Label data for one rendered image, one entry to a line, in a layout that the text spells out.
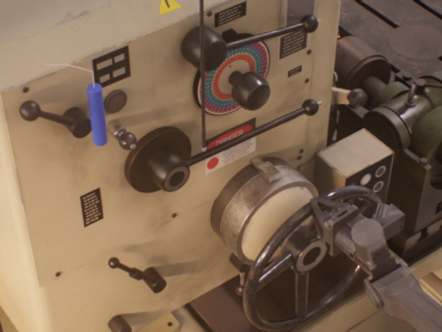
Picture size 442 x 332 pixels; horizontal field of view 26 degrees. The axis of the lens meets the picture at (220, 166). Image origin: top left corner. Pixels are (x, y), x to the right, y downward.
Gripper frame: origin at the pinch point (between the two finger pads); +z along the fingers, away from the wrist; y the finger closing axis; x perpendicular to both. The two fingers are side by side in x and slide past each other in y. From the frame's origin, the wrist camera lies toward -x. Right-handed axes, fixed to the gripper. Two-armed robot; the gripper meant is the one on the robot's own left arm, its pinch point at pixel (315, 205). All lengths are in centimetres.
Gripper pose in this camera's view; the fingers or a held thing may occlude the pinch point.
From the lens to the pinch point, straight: 192.4
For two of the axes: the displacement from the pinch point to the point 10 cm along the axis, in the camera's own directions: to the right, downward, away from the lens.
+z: -5.8, -5.6, 5.9
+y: -0.8, -6.8, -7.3
